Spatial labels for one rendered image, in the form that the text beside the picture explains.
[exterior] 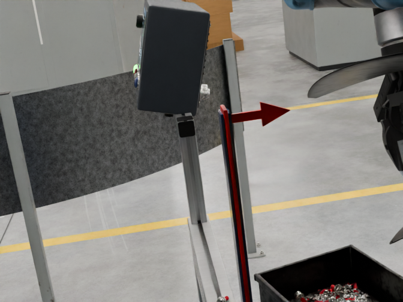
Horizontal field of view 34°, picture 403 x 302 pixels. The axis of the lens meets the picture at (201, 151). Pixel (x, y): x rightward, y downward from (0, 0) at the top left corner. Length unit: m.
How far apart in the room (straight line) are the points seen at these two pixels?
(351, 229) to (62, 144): 1.48
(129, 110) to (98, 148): 0.18
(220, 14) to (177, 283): 6.19
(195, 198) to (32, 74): 5.57
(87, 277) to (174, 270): 0.39
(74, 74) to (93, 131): 4.31
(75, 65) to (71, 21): 0.43
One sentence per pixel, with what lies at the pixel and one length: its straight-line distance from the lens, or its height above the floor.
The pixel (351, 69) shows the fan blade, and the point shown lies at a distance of 0.58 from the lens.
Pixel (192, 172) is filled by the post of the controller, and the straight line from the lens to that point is 1.19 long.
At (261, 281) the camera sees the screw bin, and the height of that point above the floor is 0.88.
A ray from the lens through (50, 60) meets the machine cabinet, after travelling 6.67.
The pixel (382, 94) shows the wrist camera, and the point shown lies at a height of 1.11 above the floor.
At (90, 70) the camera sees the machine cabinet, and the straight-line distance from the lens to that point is 6.65.
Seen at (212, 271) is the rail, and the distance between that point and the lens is 1.07.
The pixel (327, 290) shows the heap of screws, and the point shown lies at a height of 0.83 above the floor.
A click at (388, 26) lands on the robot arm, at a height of 1.21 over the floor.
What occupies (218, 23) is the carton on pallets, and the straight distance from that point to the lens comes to 8.73.
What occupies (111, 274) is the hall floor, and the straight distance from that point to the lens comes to 3.05.
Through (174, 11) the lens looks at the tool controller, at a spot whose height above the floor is 1.24.
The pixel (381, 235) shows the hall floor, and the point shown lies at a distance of 3.14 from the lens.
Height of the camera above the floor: 1.34
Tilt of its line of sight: 17 degrees down
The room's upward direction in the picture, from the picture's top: 7 degrees counter-clockwise
